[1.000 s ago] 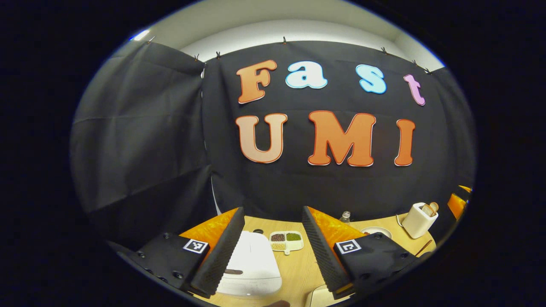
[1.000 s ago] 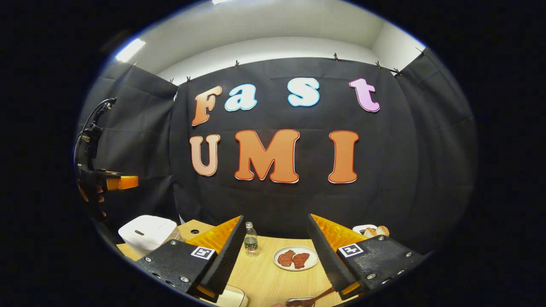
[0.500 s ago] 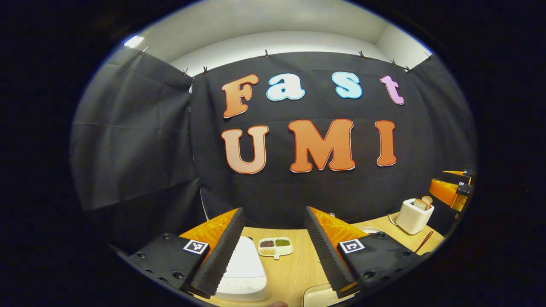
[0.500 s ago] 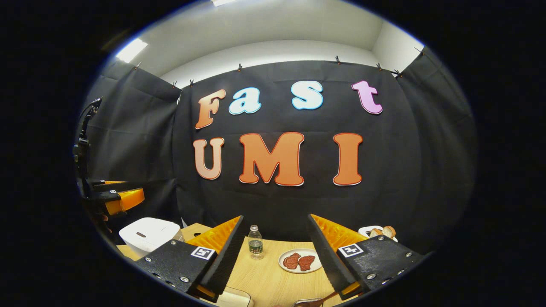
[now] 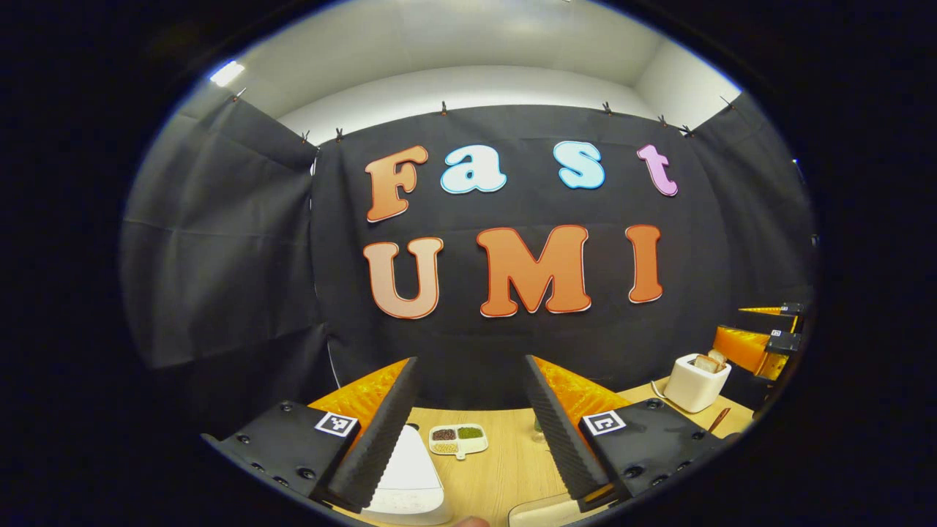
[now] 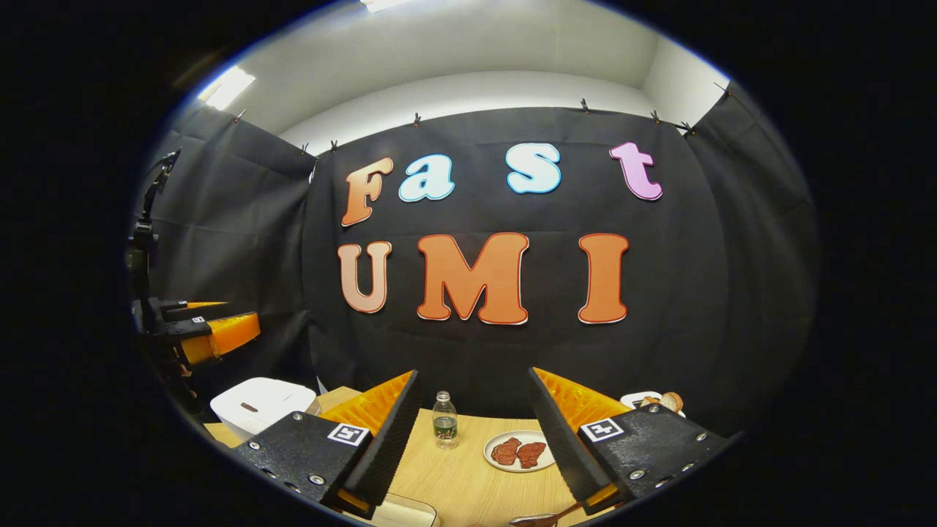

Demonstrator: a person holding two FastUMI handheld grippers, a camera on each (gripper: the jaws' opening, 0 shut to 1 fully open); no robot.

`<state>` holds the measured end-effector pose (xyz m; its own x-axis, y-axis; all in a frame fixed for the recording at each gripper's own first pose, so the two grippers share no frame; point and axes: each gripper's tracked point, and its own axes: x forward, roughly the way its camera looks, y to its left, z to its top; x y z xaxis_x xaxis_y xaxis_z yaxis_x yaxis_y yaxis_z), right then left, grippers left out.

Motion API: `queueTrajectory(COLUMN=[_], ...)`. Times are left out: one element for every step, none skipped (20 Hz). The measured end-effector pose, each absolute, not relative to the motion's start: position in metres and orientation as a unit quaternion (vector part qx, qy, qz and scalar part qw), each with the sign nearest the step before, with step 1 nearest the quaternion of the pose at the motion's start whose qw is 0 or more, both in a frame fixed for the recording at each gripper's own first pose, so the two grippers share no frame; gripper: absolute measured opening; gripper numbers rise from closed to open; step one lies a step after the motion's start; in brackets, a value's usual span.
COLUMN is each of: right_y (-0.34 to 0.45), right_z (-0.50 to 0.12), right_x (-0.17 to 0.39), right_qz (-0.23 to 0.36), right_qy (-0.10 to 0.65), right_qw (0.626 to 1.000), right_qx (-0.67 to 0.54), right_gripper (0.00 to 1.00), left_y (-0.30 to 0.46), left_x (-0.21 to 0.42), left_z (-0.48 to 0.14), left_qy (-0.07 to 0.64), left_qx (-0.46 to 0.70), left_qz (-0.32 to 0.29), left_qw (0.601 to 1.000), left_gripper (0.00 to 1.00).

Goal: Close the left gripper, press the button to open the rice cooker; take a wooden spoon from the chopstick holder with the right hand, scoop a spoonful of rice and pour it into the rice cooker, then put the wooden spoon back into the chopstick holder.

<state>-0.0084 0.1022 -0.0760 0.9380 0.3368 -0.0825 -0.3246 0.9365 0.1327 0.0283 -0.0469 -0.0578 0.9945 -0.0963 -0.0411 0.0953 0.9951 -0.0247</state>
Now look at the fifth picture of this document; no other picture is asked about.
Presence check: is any black backdrop cloth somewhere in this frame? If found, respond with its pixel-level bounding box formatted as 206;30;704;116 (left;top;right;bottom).
121;91;818;441

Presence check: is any white toaster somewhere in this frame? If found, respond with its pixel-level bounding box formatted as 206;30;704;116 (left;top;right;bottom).
663;353;733;415

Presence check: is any ceiling light strip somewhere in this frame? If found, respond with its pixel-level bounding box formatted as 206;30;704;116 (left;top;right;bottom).
209;59;247;89

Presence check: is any white divided bean dish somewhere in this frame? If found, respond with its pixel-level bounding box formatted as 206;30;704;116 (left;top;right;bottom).
428;422;490;461

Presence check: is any white rice cooker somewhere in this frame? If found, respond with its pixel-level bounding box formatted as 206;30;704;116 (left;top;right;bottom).
358;424;454;527

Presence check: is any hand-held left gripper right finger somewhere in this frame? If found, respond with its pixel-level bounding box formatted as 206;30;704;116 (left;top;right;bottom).
523;354;734;513

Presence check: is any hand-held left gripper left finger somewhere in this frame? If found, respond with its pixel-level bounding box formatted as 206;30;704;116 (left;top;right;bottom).
202;356;420;513

